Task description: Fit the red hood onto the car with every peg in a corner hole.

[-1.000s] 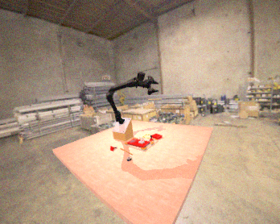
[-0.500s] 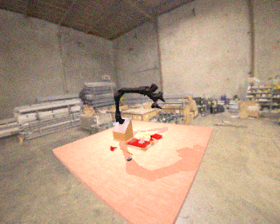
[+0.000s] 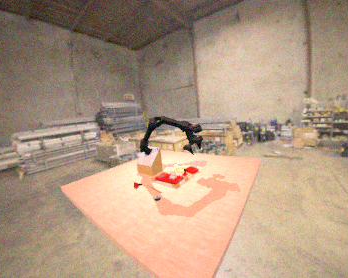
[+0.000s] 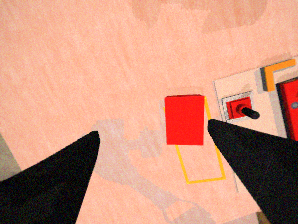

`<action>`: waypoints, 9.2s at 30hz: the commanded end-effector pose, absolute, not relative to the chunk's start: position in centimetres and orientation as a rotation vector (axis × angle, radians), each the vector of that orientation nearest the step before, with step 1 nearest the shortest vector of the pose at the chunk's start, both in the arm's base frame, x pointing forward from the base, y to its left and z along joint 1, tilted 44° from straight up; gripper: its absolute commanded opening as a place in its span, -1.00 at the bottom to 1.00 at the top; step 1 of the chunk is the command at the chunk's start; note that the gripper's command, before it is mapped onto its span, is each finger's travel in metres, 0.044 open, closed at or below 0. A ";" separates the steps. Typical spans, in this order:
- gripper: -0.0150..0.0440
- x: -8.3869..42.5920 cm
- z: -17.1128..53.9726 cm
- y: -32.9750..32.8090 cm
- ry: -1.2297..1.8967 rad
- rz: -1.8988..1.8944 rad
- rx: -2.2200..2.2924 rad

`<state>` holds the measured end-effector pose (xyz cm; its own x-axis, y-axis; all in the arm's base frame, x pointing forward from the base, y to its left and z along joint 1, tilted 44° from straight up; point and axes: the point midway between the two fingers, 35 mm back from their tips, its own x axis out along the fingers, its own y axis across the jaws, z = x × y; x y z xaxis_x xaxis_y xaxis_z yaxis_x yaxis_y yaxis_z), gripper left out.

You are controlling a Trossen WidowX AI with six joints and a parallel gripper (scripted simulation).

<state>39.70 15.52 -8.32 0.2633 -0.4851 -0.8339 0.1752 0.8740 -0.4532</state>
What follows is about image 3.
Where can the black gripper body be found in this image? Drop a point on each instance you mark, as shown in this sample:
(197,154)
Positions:
(188,146)

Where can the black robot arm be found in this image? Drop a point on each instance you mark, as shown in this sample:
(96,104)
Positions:
(185,126)

